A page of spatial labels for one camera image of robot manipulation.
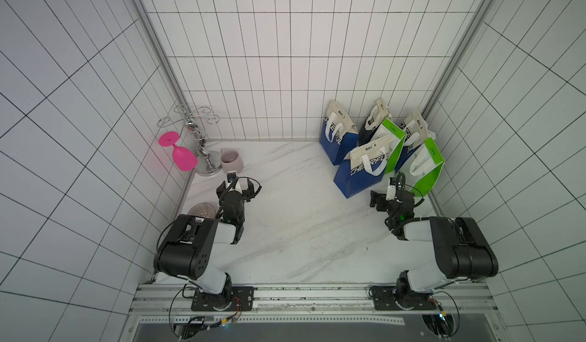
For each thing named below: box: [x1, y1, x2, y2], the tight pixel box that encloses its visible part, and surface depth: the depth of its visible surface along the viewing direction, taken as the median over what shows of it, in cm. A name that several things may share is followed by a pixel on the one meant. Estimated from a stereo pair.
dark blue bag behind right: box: [395, 107, 436, 173], surface depth 97 cm
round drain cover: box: [186, 202, 216, 219], surface depth 92 cm
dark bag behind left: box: [358, 98, 390, 146], surface depth 104 cm
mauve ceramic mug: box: [219, 148, 244, 175], surface depth 108 cm
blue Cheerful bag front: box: [333, 134, 392, 200], surface depth 88 cm
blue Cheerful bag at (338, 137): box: [318, 100, 360, 166], surface depth 102 cm
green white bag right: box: [409, 132, 445, 198], surface depth 86 cm
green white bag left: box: [370, 118, 407, 175], surface depth 92 cm
